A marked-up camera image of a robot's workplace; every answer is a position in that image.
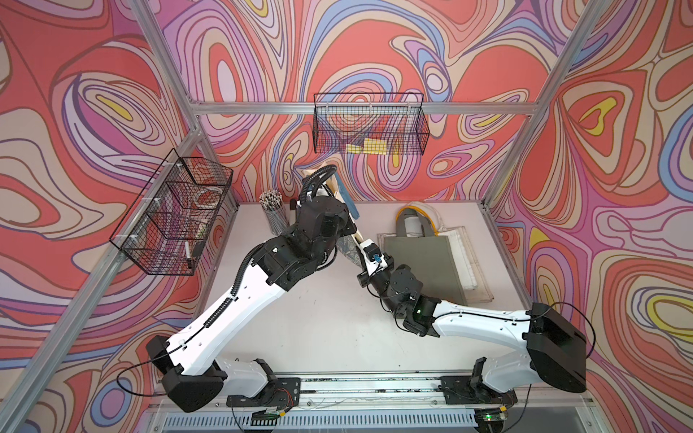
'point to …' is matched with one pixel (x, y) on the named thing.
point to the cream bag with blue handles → (347, 244)
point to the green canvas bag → (433, 258)
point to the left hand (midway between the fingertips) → (351, 206)
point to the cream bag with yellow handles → (475, 287)
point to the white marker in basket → (188, 253)
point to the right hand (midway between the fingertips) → (359, 252)
